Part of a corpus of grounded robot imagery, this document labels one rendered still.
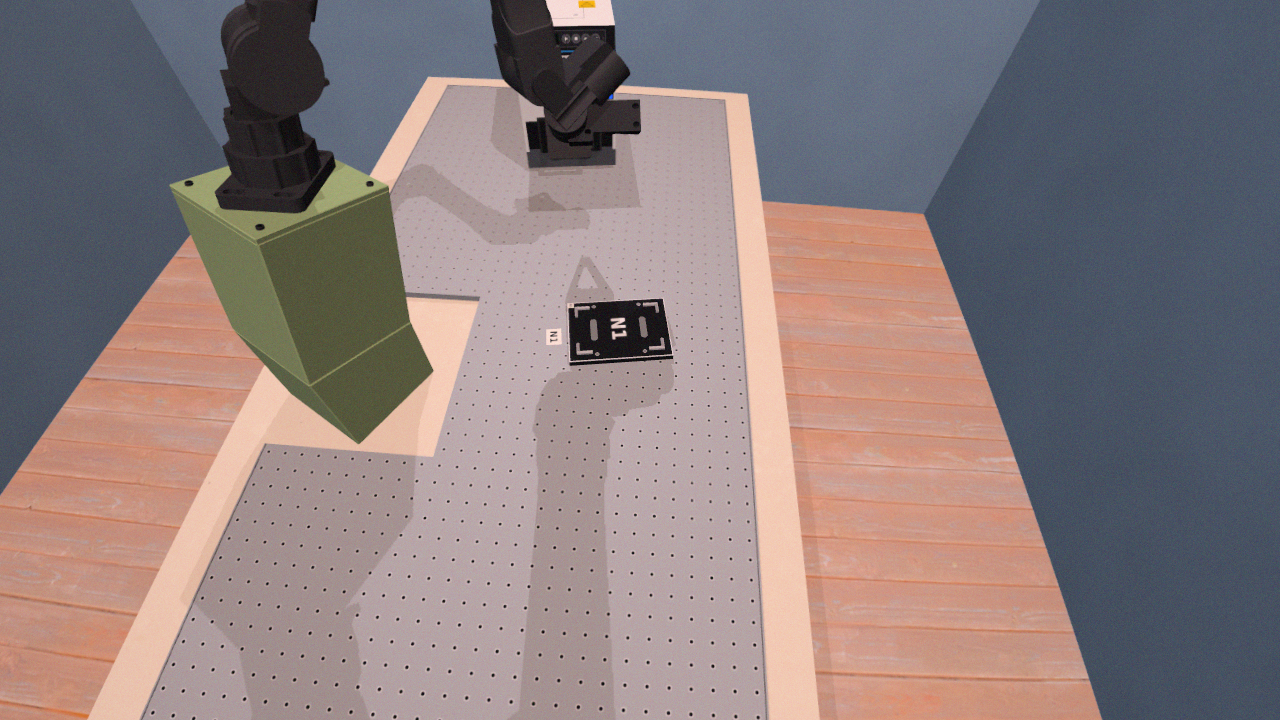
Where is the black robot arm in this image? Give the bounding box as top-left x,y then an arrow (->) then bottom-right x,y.
215,0 -> 641,213

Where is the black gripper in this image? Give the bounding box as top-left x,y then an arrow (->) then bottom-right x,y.
545,119 -> 593,160

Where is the white benchtop heat sealer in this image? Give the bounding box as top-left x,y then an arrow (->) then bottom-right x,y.
518,0 -> 616,168

